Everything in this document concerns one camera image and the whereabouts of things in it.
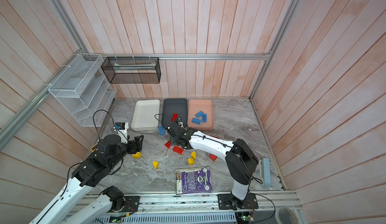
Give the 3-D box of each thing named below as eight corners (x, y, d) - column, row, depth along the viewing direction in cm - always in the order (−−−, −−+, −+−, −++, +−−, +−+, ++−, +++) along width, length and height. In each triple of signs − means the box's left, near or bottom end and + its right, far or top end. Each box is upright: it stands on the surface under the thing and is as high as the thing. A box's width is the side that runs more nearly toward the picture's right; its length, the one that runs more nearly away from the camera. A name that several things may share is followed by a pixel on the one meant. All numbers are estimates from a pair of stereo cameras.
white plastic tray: (130, 130, 103) (128, 128, 101) (138, 102, 121) (137, 99, 118) (157, 130, 103) (156, 128, 101) (162, 102, 121) (161, 99, 118)
